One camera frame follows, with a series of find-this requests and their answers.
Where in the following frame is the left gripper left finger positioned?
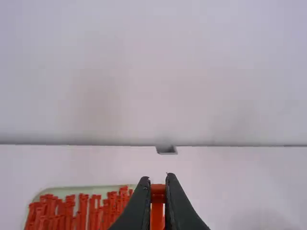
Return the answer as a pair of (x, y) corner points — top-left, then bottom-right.
(106, 176), (152, 230)

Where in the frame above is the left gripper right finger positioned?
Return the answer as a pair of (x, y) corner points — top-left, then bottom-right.
(165, 172), (212, 230)

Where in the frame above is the orange cable tie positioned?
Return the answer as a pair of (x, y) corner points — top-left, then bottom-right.
(150, 184), (166, 230)

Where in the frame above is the pale tray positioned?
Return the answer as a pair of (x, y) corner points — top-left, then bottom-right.
(22, 184), (138, 230)

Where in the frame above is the row of orange cable ties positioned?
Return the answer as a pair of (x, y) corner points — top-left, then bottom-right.
(24, 186), (134, 230)

